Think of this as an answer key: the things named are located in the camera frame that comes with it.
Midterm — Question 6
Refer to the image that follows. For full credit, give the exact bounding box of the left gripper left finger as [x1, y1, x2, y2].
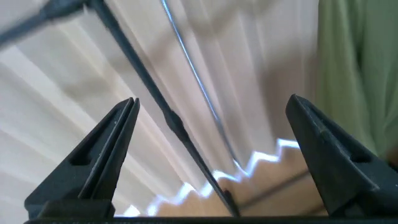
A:
[24, 96, 141, 218]

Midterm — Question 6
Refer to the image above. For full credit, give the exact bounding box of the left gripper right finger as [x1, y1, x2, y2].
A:
[285, 93, 398, 217]

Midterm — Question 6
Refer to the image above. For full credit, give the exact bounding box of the green long-sleeved shirt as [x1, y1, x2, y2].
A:
[315, 0, 398, 160]

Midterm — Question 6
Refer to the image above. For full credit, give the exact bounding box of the black clothes rack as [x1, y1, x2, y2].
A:
[0, 0, 312, 218]

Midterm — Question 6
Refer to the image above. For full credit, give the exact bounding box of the beige curtain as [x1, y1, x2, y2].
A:
[0, 0, 323, 218]

